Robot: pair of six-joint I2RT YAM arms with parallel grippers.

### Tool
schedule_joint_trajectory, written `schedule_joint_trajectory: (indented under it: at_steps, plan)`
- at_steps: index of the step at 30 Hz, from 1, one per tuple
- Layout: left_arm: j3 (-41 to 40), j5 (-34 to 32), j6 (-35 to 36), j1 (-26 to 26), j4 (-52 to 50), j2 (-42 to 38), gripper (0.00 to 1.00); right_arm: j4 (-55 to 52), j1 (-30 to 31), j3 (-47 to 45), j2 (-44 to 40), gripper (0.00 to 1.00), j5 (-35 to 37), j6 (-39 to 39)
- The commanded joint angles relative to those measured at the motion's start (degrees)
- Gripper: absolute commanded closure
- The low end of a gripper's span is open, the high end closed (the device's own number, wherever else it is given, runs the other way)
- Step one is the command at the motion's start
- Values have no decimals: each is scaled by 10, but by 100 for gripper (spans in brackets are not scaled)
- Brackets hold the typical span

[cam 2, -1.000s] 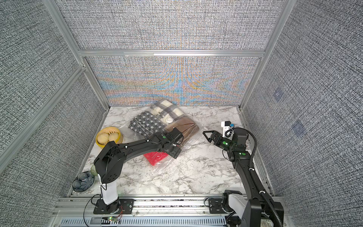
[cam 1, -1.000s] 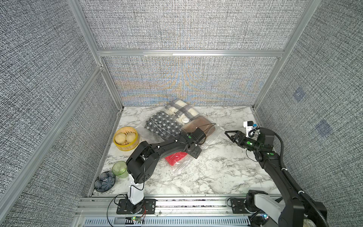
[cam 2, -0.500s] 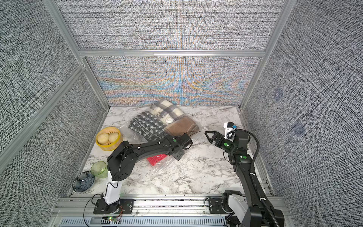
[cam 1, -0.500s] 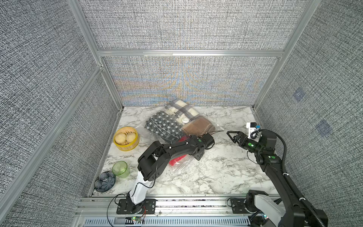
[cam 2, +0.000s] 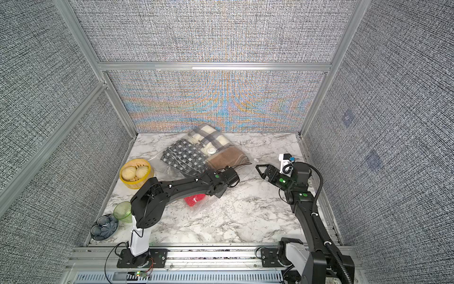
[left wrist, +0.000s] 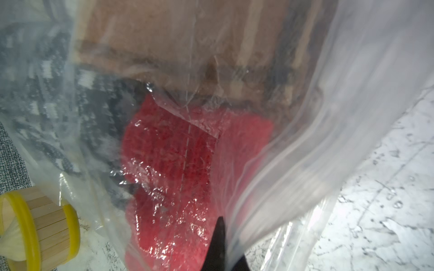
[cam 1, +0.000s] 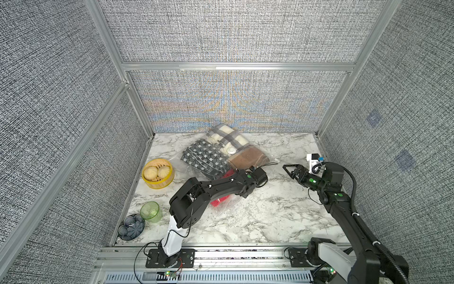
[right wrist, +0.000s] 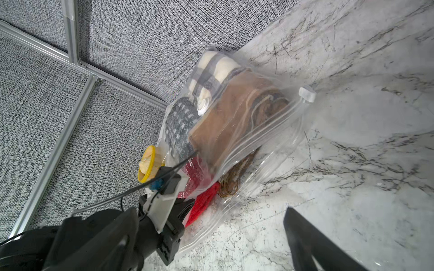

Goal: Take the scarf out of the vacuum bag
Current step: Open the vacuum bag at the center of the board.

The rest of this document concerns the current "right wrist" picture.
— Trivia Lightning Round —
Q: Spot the black white knitted scarf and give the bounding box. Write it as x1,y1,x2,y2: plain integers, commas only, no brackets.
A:
165,97,200,161

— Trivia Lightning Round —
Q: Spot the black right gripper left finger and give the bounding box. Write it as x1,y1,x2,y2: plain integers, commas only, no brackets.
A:
43,208,139,271

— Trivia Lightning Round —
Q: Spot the cream grey plaid scarf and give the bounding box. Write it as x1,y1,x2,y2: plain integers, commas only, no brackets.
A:
186,50,246,107

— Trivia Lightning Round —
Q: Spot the white bag zipper slider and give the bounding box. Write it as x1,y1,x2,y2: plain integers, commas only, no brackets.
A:
298,85,316,103

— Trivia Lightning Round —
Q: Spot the white vacuum bag valve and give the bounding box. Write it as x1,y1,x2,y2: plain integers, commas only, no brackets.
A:
197,98,210,116

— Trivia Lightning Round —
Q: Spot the brown fringed scarf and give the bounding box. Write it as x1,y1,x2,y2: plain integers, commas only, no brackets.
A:
188,69,294,198

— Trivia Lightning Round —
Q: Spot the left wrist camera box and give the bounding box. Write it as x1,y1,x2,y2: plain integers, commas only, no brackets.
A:
142,172,189,234

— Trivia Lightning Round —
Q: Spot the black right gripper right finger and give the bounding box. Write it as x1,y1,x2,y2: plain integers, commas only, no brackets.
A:
283,208,366,271

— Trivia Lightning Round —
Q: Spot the red knitted scarf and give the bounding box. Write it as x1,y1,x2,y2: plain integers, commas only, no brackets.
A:
177,155,220,227

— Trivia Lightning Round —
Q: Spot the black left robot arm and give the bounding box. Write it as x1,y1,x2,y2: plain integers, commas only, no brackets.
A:
1,196,195,271

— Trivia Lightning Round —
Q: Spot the clear plastic vacuum bag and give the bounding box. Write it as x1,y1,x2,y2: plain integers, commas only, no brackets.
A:
155,47,316,254

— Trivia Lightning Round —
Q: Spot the yellow-rimmed bamboo steamer basket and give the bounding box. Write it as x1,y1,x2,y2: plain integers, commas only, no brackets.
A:
137,146,165,183

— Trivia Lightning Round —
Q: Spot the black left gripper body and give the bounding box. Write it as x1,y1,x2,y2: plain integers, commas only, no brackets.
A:
138,194,195,265

